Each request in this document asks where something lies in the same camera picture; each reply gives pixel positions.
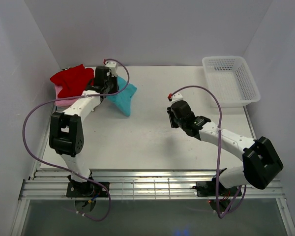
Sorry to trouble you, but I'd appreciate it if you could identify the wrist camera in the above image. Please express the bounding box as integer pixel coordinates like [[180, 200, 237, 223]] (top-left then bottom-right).
[[103, 59, 118, 77], [168, 92, 183, 103]]

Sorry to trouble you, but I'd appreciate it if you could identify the red folded t shirt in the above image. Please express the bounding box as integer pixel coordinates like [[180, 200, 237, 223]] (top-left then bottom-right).
[[50, 64, 94, 98]]

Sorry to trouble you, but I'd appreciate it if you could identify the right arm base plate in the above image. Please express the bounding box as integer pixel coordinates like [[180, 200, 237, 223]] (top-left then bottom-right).
[[192, 181, 238, 197]]

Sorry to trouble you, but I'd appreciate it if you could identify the pink folded t shirt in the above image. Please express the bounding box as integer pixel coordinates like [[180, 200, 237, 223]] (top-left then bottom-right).
[[55, 85, 83, 107]]

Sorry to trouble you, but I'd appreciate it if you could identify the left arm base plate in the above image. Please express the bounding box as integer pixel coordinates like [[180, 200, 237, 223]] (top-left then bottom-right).
[[66, 181, 108, 198]]

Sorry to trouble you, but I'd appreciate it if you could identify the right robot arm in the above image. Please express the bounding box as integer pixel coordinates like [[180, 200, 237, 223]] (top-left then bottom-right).
[[167, 100, 283, 196]]

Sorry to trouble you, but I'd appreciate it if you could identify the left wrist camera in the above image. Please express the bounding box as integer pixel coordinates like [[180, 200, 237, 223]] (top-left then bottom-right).
[[103, 59, 118, 77]]

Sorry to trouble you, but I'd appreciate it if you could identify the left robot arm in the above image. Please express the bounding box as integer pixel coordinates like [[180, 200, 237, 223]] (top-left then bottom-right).
[[49, 61, 119, 197]]

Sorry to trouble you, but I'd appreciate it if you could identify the teal t shirt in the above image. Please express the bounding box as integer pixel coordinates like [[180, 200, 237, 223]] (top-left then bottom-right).
[[106, 83, 137, 117]]

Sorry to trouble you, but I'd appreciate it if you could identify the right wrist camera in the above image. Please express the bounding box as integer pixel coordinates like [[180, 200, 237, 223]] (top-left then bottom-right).
[[168, 92, 183, 103]]

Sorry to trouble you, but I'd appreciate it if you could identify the white plastic basket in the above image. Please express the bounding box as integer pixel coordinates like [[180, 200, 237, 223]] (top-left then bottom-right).
[[202, 56, 261, 108]]

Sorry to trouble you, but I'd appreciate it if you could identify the aluminium frame rail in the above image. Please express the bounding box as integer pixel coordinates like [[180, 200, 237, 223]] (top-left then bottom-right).
[[10, 163, 295, 236]]

